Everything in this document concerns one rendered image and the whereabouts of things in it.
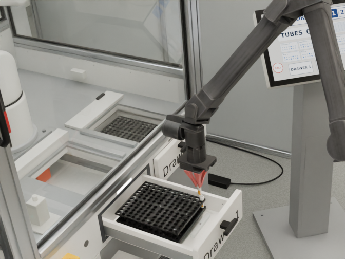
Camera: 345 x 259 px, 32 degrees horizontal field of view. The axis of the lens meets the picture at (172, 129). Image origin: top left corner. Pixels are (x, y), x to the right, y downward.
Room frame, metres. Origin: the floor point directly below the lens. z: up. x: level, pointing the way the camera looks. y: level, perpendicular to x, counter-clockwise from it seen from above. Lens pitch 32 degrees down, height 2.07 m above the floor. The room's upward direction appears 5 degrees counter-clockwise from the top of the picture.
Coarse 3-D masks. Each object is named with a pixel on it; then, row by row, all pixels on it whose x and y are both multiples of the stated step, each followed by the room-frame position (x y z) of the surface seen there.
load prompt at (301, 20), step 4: (332, 8) 2.22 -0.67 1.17; (336, 8) 2.22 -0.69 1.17; (340, 8) 2.22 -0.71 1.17; (344, 8) 2.22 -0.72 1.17; (332, 12) 2.21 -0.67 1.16; (336, 12) 2.21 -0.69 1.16; (340, 12) 2.21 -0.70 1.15; (344, 12) 2.21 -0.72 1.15; (332, 16) 2.20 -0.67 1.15; (336, 16) 2.20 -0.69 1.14; (340, 16) 2.20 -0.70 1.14; (344, 16) 2.20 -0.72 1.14; (296, 20) 2.19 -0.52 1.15; (300, 20) 2.19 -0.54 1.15; (304, 20) 2.19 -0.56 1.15; (296, 24) 2.17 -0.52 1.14; (300, 24) 2.18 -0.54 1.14
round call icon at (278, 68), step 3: (273, 63) 2.07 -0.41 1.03; (276, 63) 2.07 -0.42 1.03; (279, 63) 2.07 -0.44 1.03; (282, 63) 2.07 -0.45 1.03; (273, 66) 2.06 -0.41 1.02; (276, 66) 2.06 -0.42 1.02; (279, 66) 2.06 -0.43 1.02; (282, 66) 2.06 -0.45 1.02; (273, 69) 2.05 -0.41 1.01; (276, 69) 2.05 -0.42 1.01; (279, 69) 2.05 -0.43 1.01; (282, 69) 2.05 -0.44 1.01; (273, 72) 2.05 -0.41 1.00; (276, 72) 2.05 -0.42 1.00; (279, 72) 2.05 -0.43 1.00; (282, 72) 2.05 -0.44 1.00
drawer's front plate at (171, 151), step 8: (168, 144) 1.73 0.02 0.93; (176, 144) 1.74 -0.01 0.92; (160, 152) 1.68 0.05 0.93; (168, 152) 1.70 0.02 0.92; (176, 152) 1.74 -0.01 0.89; (160, 160) 1.65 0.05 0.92; (168, 160) 1.69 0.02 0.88; (176, 160) 1.73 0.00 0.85; (160, 168) 1.65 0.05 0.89; (168, 168) 1.69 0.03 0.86; (176, 168) 1.73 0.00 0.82; (160, 176) 1.64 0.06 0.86; (168, 176) 1.68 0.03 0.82
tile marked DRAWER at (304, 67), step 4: (288, 64) 2.07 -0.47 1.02; (292, 64) 2.07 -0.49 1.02; (296, 64) 2.07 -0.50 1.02; (300, 64) 2.07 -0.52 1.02; (304, 64) 2.07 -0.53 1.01; (308, 64) 2.07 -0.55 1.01; (292, 68) 2.06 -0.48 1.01; (296, 68) 2.06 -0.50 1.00; (300, 68) 2.06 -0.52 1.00; (304, 68) 2.06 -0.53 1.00; (308, 68) 2.06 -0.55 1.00; (312, 68) 2.06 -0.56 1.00; (292, 72) 2.05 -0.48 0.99; (296, 72) 2.05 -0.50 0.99; (300, 72) 2.05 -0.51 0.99; (304, 72) 2.05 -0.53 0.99; (308, 72) 2.05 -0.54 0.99
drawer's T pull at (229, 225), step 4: (224, 220) 1.33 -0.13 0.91; (232, 220) 1.32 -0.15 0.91; (236, 220) 1.32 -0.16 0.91; (224, 224) 1.31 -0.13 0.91; (228, 224) 1.31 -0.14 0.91; (232, 224) 1.31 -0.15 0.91; (224, 228) 1.30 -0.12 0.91; (228, 228) 1.29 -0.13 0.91; (232, 228) 1.30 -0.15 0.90; (224, 232) 1.28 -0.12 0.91; (228, 232) 1.28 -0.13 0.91
